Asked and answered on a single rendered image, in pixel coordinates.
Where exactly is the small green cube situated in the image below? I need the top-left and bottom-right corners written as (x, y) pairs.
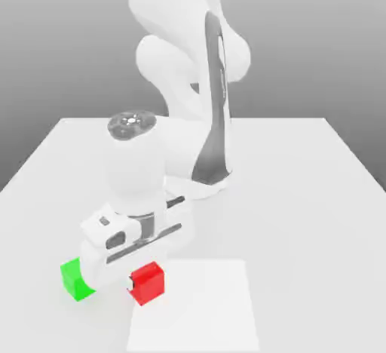
top-left (60, 256), bottom-right (97, 302)

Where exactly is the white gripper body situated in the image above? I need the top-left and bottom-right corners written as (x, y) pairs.
top-left (79, 205), bottom-right (196, 293)

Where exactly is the small red cube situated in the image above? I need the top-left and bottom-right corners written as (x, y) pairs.
top-left (127, 261), bottom-right (166, 307)

